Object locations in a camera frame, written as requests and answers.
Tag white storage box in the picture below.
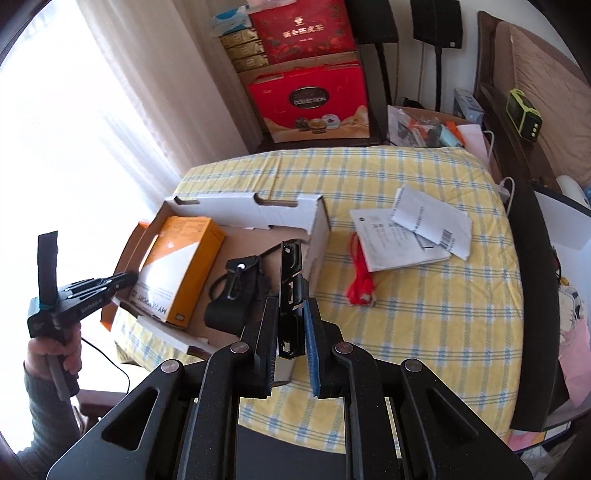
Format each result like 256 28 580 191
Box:
533 184 591 304

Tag green black alarm clock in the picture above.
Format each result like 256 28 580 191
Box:
506 88 543 143

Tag pink plastic bag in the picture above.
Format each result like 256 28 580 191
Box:
559 318 591 407

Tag red cable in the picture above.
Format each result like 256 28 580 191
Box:
344 231 378 308

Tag right black speaker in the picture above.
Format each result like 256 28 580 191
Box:
410 0 464 49

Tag black speaker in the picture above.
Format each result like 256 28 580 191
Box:
345 0 399 45
410 0 464 49

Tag orange cardboard floor box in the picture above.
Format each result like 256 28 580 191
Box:
98 221 151 333

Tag white charger with cable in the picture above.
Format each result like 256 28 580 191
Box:
483 130 516 215

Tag red Collection gift box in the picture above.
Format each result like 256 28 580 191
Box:
247 61 370 143

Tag white WD manual booklet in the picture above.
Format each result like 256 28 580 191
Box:
349 209 451 273

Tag box of assorted clutter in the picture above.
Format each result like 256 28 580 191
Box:
387 106 490 160

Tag brown pillow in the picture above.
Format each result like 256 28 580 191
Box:
493 21 590 188

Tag white paper sheet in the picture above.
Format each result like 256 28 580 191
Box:
392 185 472 261

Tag blue tissue box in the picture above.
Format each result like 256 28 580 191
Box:
211 6 252 37

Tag yellow blue plaid tablecloth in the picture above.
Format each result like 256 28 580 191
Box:
112 146 525 455

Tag left black speaker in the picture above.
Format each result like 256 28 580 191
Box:
345 0 399 45

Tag grey sleeve forearm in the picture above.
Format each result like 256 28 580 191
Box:
17 370 81 479

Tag person's left hand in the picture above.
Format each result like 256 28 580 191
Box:
24 324 82 381

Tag orange white My Passport box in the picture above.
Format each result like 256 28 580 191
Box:
129 216 225 329

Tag red tea gift box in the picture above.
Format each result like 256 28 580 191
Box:
249 0 356 65

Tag white sheer curtain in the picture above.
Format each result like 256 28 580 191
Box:
1 1 262 450

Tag stacked gold boxes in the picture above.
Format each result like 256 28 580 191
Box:
219 28 270 73

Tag white cardboard tray box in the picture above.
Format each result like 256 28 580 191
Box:
101 192 331 360

